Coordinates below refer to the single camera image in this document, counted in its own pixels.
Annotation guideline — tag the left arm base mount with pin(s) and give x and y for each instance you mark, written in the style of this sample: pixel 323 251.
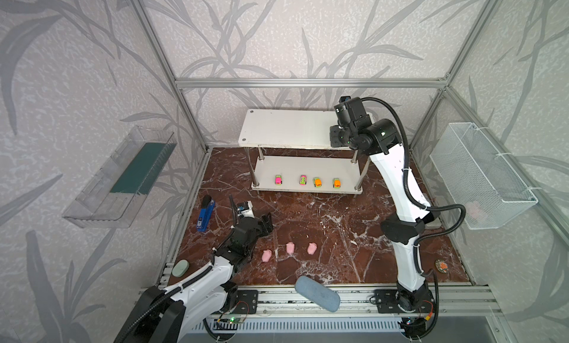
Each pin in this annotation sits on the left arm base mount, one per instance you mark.
pixel 241 302

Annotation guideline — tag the blue stapler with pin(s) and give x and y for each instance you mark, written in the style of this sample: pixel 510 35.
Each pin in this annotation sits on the blue stapler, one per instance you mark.
pixel 205 213

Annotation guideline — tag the white two-tier shelf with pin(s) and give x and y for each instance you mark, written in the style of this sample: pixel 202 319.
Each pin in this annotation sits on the white two-tier shelf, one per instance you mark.
pixel 297 130

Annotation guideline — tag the pink toy in basket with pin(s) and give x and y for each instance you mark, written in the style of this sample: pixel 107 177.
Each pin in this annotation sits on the pink toy in basket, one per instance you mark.
pixel 475 211

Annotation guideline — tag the grey blue oval pad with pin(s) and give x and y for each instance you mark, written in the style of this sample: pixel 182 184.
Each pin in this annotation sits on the grey blue oval pad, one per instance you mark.
pixel 317 293

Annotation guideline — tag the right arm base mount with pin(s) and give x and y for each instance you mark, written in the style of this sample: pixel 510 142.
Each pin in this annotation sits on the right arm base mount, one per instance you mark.
pixel 392 301

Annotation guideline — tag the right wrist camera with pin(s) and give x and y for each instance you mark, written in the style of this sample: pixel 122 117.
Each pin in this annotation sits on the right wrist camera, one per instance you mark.
pixel 343 109

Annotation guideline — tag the pale green round disc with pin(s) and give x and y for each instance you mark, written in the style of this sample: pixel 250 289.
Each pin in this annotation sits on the pale green round disc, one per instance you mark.
pixel 180 268

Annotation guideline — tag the pink toy pig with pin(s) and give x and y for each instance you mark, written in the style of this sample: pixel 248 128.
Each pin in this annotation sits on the pink toy pig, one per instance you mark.
pixel 290 248
pixel 267 255
pixel 312 248

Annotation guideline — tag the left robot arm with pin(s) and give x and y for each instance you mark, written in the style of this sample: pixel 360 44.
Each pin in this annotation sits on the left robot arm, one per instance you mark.
pixel 166 315

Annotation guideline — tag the white wire mesh basket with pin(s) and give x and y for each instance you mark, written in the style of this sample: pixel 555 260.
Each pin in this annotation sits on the white wire mesh basket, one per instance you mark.
pixel 473 169

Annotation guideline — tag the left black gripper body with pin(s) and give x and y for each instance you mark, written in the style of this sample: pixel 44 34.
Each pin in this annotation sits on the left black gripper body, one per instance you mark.
pixel 248 219

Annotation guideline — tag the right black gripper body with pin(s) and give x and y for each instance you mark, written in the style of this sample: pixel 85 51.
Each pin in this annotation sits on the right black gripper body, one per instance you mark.
pixel 337 136

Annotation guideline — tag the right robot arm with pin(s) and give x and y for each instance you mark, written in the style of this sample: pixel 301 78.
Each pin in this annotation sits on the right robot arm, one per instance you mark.
pixel 372 126

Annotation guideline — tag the clear plastic wall bin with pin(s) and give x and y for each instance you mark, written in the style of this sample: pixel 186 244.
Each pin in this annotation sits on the clear plastic wall bin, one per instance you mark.
pixel 118 190

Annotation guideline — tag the small round orange object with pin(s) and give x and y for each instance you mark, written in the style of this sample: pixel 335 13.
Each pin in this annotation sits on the small round orange object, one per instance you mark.
pixel 441 266

